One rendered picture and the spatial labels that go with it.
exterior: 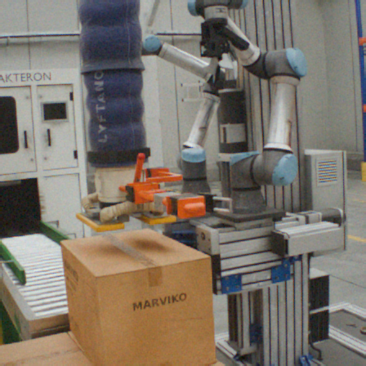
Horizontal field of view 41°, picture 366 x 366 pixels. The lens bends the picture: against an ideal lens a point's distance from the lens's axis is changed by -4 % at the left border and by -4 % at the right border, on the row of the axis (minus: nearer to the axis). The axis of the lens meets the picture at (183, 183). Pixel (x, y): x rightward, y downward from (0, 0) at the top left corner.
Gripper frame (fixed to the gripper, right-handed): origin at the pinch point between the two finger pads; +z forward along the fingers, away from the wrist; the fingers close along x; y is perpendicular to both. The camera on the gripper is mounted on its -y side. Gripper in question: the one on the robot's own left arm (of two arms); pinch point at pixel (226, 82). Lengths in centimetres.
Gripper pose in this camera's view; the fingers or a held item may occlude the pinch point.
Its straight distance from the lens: 168.4
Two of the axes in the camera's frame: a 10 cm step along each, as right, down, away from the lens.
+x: 3.8, 0.8, -9.2
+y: -9.2, 1.0, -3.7
